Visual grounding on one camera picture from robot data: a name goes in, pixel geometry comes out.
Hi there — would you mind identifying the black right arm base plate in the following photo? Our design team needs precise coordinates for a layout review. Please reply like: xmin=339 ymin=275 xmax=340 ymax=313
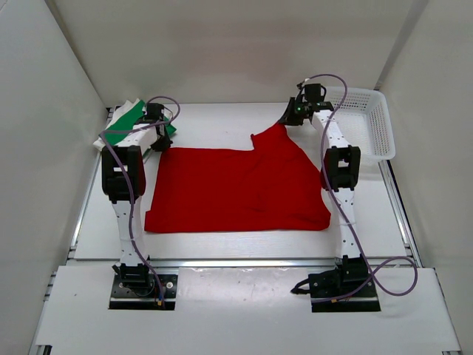
xmin=290 ymin=269 xmax=381 ymax=313

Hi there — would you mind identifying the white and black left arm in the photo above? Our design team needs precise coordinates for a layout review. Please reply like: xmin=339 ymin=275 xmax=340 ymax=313
xmin=99 ymin=100 xmax=174 ymax=300

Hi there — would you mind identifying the aluminium table edge rail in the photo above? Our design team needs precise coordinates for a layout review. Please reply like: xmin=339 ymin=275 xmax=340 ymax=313
xmin=65 ymin=257 xmax=413 ymax=268

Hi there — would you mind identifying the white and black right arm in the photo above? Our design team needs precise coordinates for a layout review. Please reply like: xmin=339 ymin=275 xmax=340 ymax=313
xmin=278 ymin=83 xmax=366 ymax=296

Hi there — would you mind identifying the green t shirt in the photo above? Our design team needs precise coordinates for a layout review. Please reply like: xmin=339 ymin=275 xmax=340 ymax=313
xmin=96 ymin=99 xmax=177 ymax=152

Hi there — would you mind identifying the white t shirt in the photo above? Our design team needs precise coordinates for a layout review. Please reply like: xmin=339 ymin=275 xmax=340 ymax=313
xmin=105 ymin=98 xmax=157 ymax=154

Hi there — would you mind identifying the red t shirt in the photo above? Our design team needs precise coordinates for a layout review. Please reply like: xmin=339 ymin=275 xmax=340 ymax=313
xmin=144 ymin=124 xmax=331 ymax=234

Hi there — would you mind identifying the white plastic basket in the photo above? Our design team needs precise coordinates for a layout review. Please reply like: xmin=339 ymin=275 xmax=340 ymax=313
xmin=325 ymin=87 xmax=395 ymax=169

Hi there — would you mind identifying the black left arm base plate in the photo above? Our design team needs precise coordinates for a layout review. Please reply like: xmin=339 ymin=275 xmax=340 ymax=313
xmin=109 ymin=264 xmax=178 ymax=311

